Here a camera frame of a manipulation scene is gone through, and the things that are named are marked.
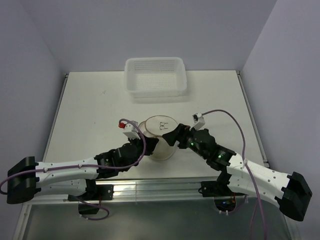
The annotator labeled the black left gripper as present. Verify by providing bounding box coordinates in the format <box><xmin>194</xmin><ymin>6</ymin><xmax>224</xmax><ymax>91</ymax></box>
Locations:
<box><xmin>127</xmin><ymin>131</ymin><xmax>159</xmax><ymax>160</ymax></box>

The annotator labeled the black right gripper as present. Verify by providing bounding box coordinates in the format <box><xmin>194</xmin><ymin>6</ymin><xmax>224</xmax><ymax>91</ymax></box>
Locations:
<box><xmin>162</xmin><ymin>122</ymin><xmax>208</xmax><ymax>159</ymax></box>

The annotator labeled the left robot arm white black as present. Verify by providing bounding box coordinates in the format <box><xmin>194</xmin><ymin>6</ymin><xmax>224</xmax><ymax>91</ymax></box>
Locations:
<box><xmin>5</xmin><ymin>136</ymin><xmax>159</xmax><ymax>205</ymax></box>

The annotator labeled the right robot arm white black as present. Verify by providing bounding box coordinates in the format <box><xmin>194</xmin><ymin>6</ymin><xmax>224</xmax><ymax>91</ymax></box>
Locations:
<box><xmin>162</xmin><ymin>124</ymin><xmax>313</xmax><ymax>222</ymax></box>

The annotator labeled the white perforated plastic basket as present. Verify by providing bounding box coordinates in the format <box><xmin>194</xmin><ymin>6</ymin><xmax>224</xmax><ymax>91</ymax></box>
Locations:
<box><xmin>123</xmin><ymin>57</ymin><xmax>188</xmax><ymax>98</ymax></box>

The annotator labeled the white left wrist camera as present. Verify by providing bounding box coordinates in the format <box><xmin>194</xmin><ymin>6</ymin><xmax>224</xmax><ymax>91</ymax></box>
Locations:
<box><xmin>118</xmin><ymin>121</ymin><xmax>140</xmax><ymax>140</ymax></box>

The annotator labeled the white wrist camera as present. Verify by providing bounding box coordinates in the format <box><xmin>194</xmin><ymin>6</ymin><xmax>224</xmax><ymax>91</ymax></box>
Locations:
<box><xmin>192</xmin><ymin>113</ymin><xmax>206</xmax><ymax>131</ymax></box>
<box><xmin>118</xmin><ymin>121</ymin><xmax>140</xmax><ymax>140</ymax></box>

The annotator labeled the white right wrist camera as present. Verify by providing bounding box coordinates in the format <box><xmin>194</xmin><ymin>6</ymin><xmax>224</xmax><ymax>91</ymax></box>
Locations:
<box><xmin>192</xmin><ymin>113</ymin><xmax>206</xmax><ymax>131</ymax></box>

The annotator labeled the aluminium mounting rail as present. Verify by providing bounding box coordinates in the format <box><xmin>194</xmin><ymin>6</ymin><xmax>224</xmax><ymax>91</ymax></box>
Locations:
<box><xmin>24</xmin><ymin>174</ymin><xmax>287</xmax><ymax>203</ymax></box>

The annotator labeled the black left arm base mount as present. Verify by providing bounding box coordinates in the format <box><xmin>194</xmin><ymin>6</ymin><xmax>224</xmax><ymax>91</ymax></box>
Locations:
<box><xmin>67</xmin><ymin>184</ymin><xmax>114</xmax><ymax>216</ymax></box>

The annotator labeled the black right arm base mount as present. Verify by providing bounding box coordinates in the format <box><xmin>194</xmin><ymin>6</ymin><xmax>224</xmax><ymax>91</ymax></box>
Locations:
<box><xmin>198</xmin><ymin>181</ymin><xmax>244</xmax><ymax>212</ymax></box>

